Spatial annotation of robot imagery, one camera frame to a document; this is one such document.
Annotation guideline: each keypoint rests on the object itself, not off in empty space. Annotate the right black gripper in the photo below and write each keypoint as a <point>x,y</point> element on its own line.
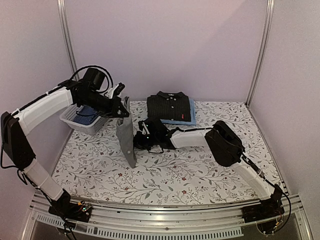
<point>137,141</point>

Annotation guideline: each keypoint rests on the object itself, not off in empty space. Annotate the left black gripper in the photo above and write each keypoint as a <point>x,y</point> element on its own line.
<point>116,104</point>

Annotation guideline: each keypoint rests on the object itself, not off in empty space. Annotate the grey long sleeve shirt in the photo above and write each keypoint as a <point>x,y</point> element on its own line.
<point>125,135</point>

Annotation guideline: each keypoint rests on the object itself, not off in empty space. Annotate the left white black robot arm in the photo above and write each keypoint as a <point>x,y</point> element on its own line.
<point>24,128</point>

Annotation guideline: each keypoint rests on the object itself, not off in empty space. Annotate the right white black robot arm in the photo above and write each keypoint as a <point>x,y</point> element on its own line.
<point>225,146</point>

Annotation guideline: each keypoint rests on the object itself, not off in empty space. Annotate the blue checked shirt in basket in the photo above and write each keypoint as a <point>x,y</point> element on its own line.
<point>85,116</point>

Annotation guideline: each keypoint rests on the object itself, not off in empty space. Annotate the folded black striped shirt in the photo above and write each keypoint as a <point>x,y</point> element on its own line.
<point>169,106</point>

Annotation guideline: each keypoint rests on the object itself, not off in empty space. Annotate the folded light blue shirt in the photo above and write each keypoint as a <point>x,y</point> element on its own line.
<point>193,121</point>

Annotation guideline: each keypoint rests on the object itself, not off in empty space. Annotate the white plastic laundry basket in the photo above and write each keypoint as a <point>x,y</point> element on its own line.
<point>92,129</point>

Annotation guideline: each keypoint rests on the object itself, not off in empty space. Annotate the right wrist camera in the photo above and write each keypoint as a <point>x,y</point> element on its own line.
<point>145,126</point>

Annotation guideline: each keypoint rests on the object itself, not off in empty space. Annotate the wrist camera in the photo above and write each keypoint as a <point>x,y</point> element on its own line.
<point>114,91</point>
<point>145,126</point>

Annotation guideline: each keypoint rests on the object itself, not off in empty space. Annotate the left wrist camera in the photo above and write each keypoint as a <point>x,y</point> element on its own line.
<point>114,91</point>

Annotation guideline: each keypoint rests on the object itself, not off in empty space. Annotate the aluminium front rail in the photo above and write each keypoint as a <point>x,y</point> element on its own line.
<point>121,221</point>

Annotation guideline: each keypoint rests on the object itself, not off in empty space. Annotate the left aluminium frame post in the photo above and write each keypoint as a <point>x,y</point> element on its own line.
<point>61,6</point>

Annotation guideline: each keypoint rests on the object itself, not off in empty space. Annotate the aluminium frame post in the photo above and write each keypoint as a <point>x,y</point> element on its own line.
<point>270,5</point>
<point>61,6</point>

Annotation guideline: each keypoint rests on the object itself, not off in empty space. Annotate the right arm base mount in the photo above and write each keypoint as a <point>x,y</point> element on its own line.
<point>268,208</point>

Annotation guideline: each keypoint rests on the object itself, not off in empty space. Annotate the right aluminium frame post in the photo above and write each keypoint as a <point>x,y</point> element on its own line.
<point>270,5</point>

